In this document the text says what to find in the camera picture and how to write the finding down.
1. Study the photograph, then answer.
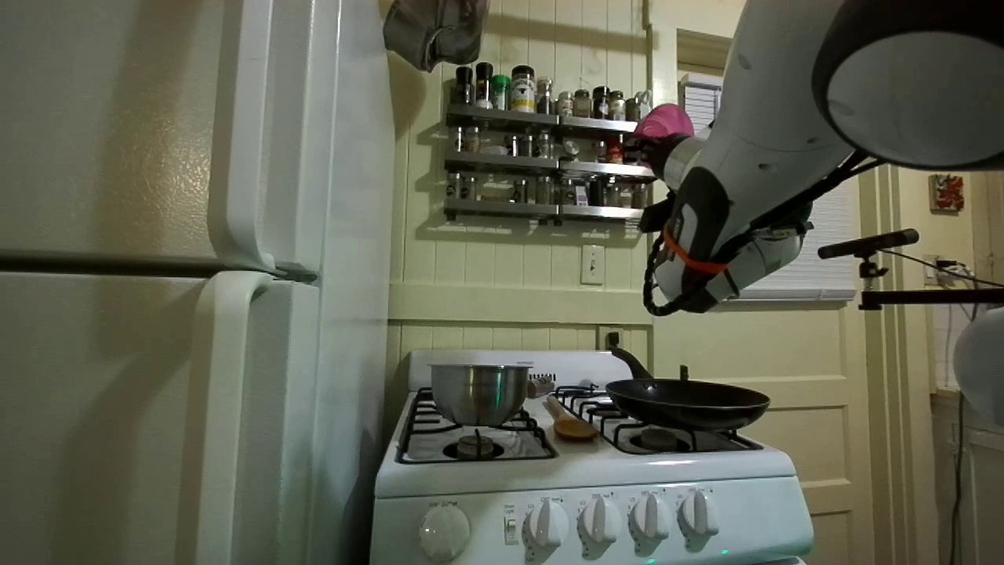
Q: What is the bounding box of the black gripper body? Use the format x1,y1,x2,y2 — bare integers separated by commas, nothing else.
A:
639,196,677,234

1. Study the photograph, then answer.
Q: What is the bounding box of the purple plastic bowl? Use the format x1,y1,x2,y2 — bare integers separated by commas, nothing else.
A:
634,100,695,150

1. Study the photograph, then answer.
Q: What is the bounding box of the black frying pan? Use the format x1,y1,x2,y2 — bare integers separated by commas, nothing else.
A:
606,346,774,437

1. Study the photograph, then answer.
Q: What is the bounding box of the metal spice rack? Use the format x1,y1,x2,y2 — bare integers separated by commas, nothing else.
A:
442,100,661,232

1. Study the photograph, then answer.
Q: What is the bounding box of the white jar black lid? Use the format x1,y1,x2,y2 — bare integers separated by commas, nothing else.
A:
509,62,541,117

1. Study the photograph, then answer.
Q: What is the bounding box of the black stove grate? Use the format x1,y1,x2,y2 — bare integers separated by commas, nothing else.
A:
395,387,563,468
548,384,763,459

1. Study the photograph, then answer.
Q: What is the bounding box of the wooden spatula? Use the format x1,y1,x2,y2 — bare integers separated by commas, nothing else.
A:
543,391,603,446

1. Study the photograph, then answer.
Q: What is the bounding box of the steel pot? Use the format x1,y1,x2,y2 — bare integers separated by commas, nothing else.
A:
427,361,534,430

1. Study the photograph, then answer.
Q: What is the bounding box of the white gas stove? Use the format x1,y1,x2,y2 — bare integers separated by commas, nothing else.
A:
368,349,820,565

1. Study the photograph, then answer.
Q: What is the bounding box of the cream panelled door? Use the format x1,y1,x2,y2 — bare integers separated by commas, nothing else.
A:
648,27,914,565

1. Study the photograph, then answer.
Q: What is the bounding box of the grey cloth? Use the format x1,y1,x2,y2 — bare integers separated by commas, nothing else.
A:
379,0,488,76

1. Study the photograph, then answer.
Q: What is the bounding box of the round gas burner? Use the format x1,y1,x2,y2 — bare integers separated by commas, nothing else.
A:
442,430,509,464

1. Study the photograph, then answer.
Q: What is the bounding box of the white stove knob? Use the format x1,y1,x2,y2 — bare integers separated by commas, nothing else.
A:
417,503,475,565
624,491,670,559
673,487,720,554
516,497,572,565
574,493,621,563

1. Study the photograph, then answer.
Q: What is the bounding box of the white refrigerator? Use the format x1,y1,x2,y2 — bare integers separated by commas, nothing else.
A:
0,0,399,565

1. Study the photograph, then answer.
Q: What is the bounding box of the orange arm strap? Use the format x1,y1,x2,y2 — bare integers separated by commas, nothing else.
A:
660,228,730,280

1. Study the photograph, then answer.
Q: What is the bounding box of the white wall outlet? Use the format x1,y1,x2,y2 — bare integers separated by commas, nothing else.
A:
576,243,607,288

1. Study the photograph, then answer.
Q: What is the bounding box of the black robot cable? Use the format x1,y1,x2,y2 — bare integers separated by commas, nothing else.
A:
639,150,883,321

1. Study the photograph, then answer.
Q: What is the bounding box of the black stereo camera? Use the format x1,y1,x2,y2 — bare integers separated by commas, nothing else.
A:
815,226,923,264

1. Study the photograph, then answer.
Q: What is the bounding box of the red wall sticker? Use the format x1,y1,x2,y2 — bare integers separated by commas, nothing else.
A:
925,172,965,215

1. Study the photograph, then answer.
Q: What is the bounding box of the black camera stand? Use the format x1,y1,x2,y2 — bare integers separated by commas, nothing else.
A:
856,255,1004,314

